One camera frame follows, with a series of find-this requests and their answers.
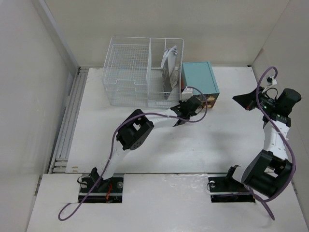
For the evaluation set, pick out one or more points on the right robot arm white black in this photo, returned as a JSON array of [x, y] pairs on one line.
[[270, 169]]

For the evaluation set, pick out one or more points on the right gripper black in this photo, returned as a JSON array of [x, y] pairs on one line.
[[247, 100]]

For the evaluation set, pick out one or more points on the aluminium rail frame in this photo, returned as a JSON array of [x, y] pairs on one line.
[[61, 150]]

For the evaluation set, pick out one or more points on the white wire desk organizer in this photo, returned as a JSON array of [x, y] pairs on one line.
[[132, 73]]

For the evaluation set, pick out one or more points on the grey setup guide booklet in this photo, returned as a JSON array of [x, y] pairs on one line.
[[169, 79]]

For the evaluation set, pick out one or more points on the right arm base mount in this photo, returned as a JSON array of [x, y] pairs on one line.
[[227, 187]]

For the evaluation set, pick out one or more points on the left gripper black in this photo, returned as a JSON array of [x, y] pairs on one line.
[[181, 103]]

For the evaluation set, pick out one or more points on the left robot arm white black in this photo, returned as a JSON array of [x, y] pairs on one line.
[[132, 133]]

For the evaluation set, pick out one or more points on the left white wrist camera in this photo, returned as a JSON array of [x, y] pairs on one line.
[[186, 94]]

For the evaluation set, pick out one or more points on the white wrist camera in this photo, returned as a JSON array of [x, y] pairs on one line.
[[271, 81], [186, 94]]

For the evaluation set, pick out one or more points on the teal orange drawer box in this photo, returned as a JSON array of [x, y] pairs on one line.
[[200, 77]]

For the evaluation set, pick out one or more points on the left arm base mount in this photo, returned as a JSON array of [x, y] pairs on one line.
[[105, 191]]

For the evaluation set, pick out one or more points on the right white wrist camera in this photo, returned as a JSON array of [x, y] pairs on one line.
[[271, 81]]

